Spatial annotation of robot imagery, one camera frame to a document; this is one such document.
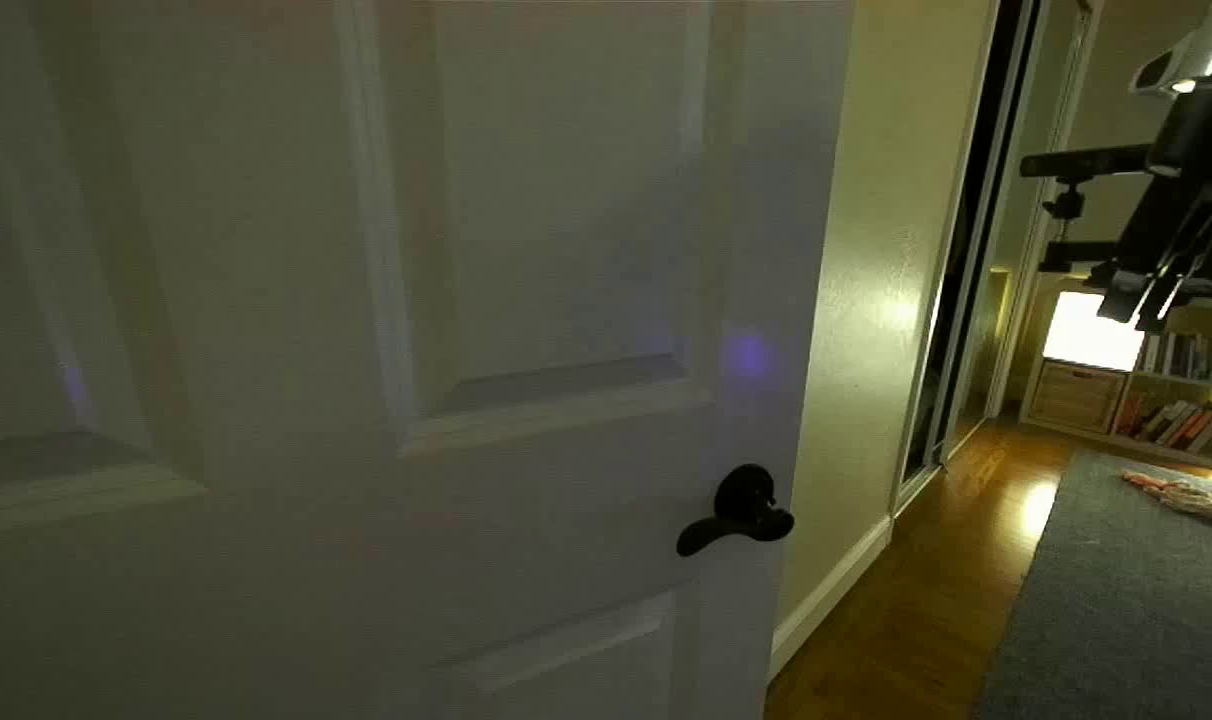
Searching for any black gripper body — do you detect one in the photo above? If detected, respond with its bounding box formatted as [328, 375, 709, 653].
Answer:
[1109, 82, 1212, 300]

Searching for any white panel door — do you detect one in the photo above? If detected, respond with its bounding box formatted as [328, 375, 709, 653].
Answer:
[0, 0, 858, 720]

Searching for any dark framed sliding closet door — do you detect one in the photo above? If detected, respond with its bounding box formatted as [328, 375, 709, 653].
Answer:
[893, 0, 1052, 486]

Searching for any row of upright books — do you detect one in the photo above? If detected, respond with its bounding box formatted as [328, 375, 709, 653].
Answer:
[1145, 322, 1212, 389]

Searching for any wooden bookshelf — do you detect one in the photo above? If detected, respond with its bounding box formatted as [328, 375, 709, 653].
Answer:
[1021, 259, 1212, 471]

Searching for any row of leaning books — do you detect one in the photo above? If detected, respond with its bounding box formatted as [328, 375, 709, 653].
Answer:
[1105, 395, 1212, 458]

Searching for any red patterned flat item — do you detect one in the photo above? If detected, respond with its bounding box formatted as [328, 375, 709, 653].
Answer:
[1115, 463, 1212, 529]

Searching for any grey floor rug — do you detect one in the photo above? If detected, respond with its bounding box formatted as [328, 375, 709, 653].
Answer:
[972, 448, 1212, 720]

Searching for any black lever door handle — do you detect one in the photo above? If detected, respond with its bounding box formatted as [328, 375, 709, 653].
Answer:
[670, 458, 800, 559]

